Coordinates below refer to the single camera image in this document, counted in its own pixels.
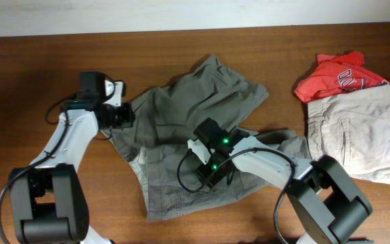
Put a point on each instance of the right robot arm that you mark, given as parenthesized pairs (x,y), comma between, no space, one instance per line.
(327,201)

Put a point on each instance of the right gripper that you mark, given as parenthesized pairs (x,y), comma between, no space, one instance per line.
(205,173)

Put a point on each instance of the grey-green shorts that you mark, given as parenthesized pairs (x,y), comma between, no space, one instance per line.
(165,119)

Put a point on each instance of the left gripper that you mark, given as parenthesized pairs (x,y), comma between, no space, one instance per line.
(126,116)

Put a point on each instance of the red t-shirt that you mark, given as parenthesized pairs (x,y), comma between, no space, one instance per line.
(335,75)

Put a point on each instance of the beige shorts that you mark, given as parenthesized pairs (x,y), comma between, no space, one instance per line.
(353,128)

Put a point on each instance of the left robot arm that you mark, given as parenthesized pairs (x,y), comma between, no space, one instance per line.
(47,199)

